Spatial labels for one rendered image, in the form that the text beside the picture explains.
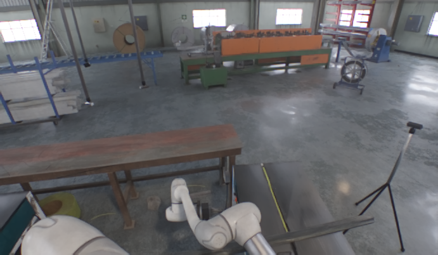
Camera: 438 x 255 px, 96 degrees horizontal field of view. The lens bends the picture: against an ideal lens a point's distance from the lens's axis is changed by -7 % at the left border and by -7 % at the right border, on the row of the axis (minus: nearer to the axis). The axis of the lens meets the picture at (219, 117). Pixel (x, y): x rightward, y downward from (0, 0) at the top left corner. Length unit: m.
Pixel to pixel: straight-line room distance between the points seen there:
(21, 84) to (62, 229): 4.49
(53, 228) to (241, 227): 0.75
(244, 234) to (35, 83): 4.47
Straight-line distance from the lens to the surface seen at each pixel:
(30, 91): 4.99
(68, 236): 0.59
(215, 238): 1.03
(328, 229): 1.51
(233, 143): 1.96
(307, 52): 7.78
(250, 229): 1.09
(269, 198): 1.59
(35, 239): 0.65
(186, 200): 1.41
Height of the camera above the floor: 1.90
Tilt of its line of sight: 27 degrees down
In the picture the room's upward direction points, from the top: 1 degrees counter-clockwise
